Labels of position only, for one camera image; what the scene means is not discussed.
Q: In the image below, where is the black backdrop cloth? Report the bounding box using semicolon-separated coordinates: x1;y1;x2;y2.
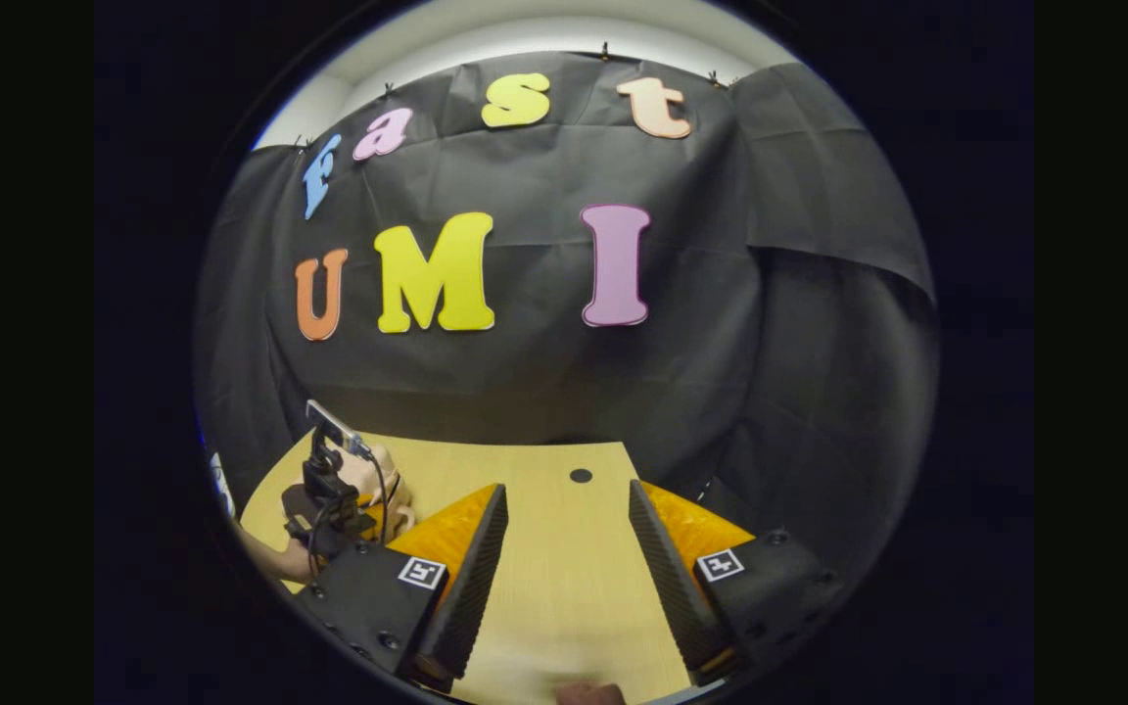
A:
194;51;939;588

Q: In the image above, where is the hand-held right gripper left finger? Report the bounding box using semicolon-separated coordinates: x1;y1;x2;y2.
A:
296;483;510;693

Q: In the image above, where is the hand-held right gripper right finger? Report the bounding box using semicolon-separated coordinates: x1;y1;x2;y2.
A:
626;478;846;689

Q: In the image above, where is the white equipment with black parts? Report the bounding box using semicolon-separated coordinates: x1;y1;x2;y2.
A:
209;451;235;519

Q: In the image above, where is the pink hard-shell suitcase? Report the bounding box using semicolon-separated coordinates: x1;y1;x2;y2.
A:
334;443;420;540

